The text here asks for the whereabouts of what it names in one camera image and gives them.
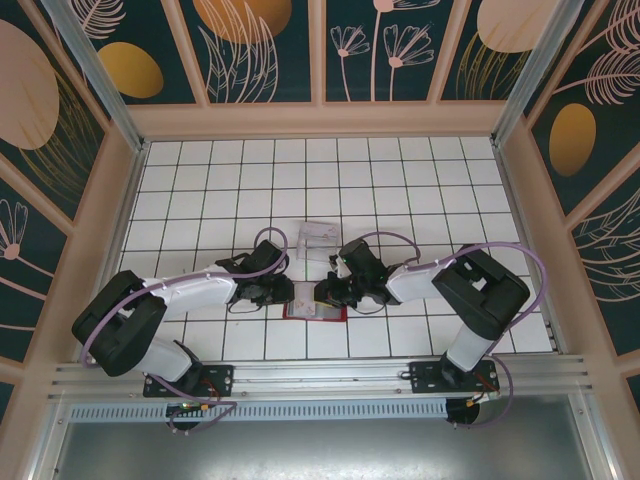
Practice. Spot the red leather card holder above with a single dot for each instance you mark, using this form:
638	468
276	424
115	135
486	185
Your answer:
332	316

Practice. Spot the white card pink print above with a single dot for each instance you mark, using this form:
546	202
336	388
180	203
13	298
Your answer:
320	231
305	302

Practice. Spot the clear acrylic card box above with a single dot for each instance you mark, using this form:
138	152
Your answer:
320	252

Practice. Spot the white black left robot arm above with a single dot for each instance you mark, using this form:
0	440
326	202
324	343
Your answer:
195	295

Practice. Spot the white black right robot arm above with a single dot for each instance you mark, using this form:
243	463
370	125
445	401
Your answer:
475	290

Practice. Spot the grey metal sheet panel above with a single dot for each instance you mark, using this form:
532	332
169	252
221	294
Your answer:
320	450

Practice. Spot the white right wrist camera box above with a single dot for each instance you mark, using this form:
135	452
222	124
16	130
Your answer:
336	265

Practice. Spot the aluminium frame rail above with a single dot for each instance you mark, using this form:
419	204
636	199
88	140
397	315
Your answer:
320	375

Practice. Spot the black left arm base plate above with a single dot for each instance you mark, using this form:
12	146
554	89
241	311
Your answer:
220	380

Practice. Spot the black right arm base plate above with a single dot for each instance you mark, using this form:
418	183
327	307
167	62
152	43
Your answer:
425	380

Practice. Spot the aluminium corner post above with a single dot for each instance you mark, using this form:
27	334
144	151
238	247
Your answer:
100	80
528	75

